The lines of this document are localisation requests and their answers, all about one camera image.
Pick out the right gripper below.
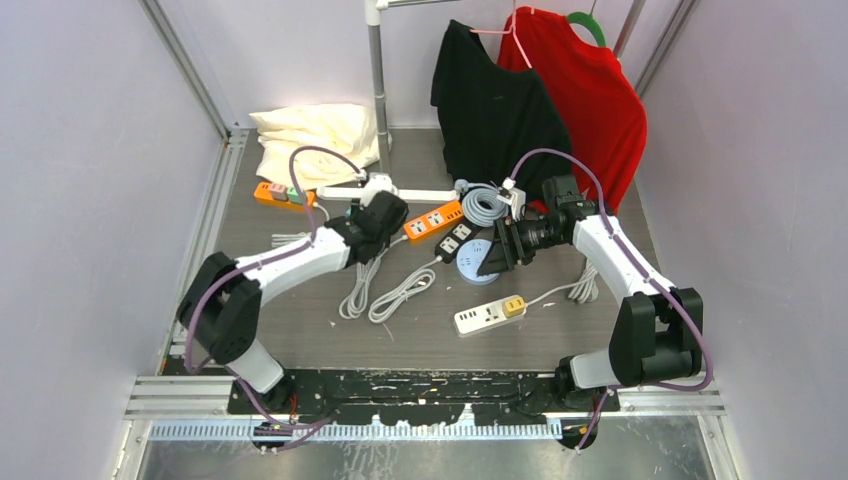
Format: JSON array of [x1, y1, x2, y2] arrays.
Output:
[[478, 213, 566, 276]]

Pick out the round blue power strip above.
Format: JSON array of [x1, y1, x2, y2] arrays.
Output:
[[456, 239, 500, 286]]

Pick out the black power strip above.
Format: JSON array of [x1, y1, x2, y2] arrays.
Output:
[[434, 219, 483, 264]]

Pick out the grey round cable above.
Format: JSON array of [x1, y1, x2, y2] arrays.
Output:
[[453, 178, 511, 230]]

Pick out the white usb power strip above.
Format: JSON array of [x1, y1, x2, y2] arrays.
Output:
[[453, 295, 526, 338]]

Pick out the orange power strip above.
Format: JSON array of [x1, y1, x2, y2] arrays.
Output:
[[253, 181, 315, 211], [403, 200, 464, 244]]

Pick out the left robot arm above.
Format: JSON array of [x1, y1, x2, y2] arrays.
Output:
[[176, 191, 409, 413]]

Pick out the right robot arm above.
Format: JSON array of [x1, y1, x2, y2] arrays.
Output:
[[478, 175, 703, 411]]

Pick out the yellow charger on white strip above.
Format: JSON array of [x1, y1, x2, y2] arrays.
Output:
[[502, 296, 527, 318]]

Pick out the cream folded cloth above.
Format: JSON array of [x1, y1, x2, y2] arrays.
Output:
[[249, 103, 379, 190]]

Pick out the pink charger on far strip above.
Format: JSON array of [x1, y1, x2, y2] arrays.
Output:
[[268, 183, 288, 202]]

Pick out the black t-shirt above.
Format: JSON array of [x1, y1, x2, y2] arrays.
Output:
[[430, 20, 572, 185]]

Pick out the red t-shirt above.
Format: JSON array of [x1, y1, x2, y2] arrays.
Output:
[[497, 6, 648, 211]]

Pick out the white clothes rack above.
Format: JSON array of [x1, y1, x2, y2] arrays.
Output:
[[316, 1, 459, 205]]

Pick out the pink hanger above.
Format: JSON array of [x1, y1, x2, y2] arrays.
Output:
[[470, 1, 533, 70]]

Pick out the green hanger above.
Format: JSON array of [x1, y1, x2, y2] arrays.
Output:
[[565, 0, 607, 48]]

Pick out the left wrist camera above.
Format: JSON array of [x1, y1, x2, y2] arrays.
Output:
[[359, 173, 398, 207]]

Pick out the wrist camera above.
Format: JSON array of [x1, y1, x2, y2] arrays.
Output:
[[359, 173, 398, 207], [497, 177, 526, 221]]

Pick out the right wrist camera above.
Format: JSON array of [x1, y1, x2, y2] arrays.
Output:
[[497, 177, 526, 221]]

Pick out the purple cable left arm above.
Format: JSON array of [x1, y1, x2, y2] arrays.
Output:
[[182, 145, 367, 453]]

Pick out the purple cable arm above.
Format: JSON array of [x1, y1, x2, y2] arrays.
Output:
[[182, 145, 367, 453], [508, 148, 715, 453]]

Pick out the white cable of black strip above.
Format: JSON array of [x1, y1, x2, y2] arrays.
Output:
[[367, 255, 444, 326]]

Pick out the white cable bundle right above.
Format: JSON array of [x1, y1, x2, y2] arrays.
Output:
[[525, 259, 600, 309]]

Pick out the white cable of far strip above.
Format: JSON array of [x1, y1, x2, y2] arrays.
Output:
[[270, 202, 333, 249]]

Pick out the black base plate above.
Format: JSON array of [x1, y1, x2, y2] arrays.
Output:
[[226, 369, 620, 449]]

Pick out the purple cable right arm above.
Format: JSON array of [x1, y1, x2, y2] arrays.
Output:
[[508, 148, 715, 453]]

